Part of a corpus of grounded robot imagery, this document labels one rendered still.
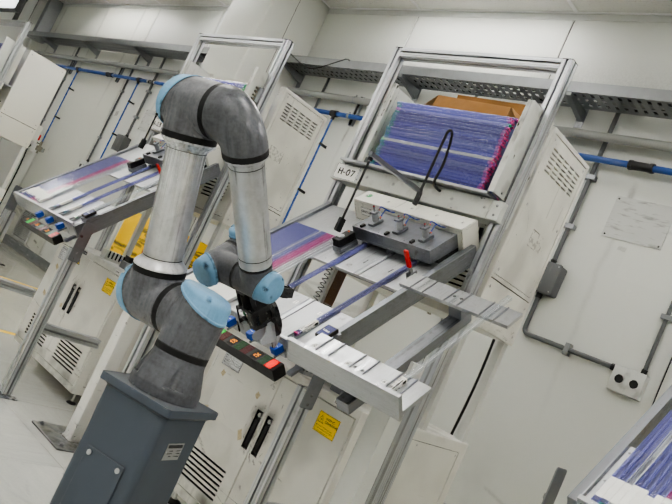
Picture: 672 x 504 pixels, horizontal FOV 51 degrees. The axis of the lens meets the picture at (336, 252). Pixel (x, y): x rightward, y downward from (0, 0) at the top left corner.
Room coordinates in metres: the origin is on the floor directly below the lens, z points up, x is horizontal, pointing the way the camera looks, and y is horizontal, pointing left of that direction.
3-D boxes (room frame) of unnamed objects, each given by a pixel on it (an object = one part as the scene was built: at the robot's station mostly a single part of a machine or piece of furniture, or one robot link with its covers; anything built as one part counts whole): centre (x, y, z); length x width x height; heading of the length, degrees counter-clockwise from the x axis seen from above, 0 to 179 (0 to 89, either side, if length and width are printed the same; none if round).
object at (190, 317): (1.50, 0.21, 0.72); 0.13 x 0.12 x 0.14; 58
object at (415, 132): (2.43, -0.20, 1.52); 0.51 x 0.13 x 0.27; 46
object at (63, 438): (2.73, 0.60, 0.39); 0.24 x 0.24 x 0.78; 46
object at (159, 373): (1.49, 0.20, 0.60); 0.15 x 0.15 x 0.10
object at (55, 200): (3.43, 0.91, 0.66); 1.01 x 0.73 x 1.31; 136
